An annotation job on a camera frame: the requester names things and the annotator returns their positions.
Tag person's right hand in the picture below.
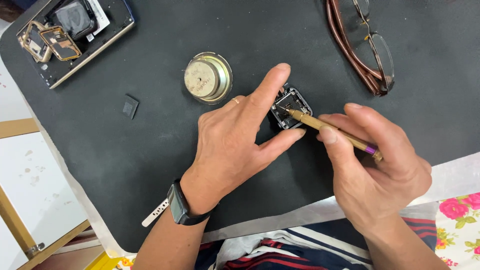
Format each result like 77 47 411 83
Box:
316 103 433 238

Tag person's left hand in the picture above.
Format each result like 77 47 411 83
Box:
180 63 307 215

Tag black square watch case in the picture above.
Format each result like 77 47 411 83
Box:
269 86 314 131

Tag gold screwdriver with purple band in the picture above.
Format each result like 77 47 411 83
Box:
277 105 384 163

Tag round metal speaker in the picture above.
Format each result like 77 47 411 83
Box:
183 52 234 106

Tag floral cloth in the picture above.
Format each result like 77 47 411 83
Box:
434 192 480 270

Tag small black square chip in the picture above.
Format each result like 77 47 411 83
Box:
122 94 140 120

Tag striped shirt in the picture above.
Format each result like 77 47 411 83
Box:
193 217 438 270

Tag black work mat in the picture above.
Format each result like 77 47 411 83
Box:
0 0 480 254

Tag brown eyeglasses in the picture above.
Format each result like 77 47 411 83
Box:
325 0 395 98

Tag black tray with gold rim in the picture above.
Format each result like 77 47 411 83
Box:
16 0 136 90

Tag white paper label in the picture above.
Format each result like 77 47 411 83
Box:
86 0 111 37

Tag black watch module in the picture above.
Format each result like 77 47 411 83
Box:
48 0 99 41

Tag black smartwatch with white strap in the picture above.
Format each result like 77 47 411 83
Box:
141 179 217 228

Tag white cabinet with wooden frame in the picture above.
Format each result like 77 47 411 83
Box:
0 19 103 270

